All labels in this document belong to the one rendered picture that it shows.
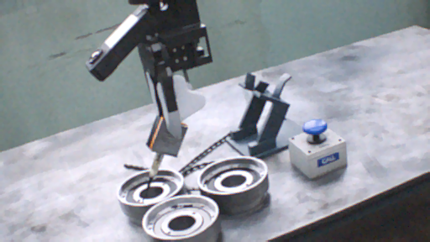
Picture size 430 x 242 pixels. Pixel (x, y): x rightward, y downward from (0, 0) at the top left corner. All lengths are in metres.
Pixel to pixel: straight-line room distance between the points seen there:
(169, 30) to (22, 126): 1.76
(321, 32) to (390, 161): 1.90
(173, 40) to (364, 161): 0.37
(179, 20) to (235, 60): 1.84
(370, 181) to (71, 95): 1.76
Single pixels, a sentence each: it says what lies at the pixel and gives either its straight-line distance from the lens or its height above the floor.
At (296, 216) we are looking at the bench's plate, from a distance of 0.79.
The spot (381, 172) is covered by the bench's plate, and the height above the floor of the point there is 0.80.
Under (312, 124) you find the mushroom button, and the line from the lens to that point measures 0.87.
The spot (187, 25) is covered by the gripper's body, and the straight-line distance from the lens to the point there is 0.75.
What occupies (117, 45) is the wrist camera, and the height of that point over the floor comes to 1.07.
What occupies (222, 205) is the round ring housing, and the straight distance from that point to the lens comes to 0.81.
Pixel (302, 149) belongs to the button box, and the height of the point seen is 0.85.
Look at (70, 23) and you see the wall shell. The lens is 2.36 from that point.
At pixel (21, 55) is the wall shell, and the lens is 2.37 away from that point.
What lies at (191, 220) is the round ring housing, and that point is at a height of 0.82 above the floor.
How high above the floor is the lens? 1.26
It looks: 24 degrees down
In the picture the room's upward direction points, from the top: 12 degrees counter-clockwise
